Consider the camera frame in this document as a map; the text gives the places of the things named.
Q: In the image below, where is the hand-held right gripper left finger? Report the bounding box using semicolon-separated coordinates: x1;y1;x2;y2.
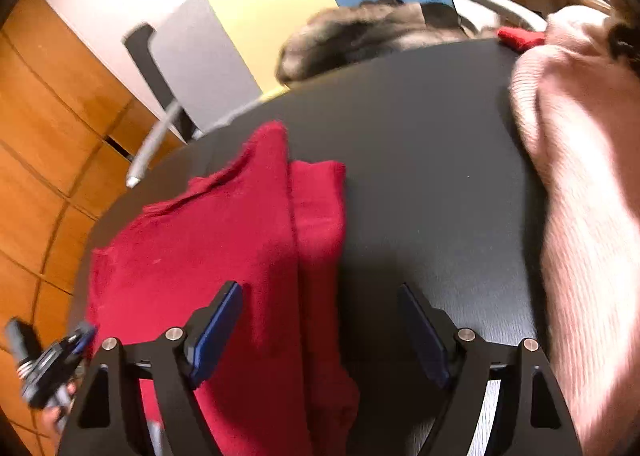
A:
57;281;244;456

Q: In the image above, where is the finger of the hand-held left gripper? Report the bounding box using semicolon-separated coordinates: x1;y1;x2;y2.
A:
62;322;98;362

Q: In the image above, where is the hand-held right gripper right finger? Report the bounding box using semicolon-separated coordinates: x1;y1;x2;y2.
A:
397;283;583;456

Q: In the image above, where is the red knit sweater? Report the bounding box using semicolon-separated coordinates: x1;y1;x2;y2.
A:
85;120;361;456

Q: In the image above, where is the wooden cabinet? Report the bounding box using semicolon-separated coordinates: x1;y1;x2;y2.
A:
0;0;187;456

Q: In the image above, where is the pink knit sweater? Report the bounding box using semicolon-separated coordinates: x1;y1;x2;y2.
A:
509;5;640;456

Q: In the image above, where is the grey office chair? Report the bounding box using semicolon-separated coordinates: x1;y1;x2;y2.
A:
122;0;293;189

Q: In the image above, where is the grey brown fur garment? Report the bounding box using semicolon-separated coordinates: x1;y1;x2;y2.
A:
275;0;496;85

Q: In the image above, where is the small red cloth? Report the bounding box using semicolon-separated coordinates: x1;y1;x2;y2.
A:
496;26;547;54

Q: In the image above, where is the yellow board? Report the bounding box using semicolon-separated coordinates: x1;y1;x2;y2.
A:
204;0;342;102

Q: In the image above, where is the grey curved chair armrest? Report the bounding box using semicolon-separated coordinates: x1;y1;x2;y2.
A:
446;0;549;33

